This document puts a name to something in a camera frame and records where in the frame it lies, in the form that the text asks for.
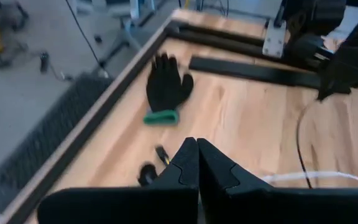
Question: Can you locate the black power strip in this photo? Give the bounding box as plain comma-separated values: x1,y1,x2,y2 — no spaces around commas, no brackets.
39,50,50,74

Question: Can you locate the flat black raceway cover strip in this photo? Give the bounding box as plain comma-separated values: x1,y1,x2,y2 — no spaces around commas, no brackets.
188,55,323,90

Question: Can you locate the black aluminium table frame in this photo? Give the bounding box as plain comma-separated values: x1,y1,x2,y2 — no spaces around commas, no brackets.
0,18,323,224

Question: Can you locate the grey office chair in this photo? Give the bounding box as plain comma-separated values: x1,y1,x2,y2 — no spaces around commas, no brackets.
73,0,157,77

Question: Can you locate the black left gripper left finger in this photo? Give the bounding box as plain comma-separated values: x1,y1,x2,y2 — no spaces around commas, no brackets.
37,136,200,224

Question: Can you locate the black glove green cuff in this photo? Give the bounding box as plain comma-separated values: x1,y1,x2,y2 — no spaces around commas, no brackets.
143,52,195,126

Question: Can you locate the dark grey cable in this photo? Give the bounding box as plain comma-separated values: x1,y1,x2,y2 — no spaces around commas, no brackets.
137,162,159,188

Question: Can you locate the white cable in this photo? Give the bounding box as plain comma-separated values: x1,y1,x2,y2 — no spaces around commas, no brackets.
261,170,358,190

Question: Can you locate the long thin black cable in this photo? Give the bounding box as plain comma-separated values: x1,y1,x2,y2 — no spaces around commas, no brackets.
64,0,109,78

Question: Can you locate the white paper sheet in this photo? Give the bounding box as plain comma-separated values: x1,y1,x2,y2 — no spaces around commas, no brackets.
331,5,358,41

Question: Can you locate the black zip tie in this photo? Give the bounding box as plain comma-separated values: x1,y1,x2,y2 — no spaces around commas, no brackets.
295,99,320,190

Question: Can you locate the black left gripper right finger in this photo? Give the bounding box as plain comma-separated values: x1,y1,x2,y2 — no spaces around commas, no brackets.
196,138,358,224

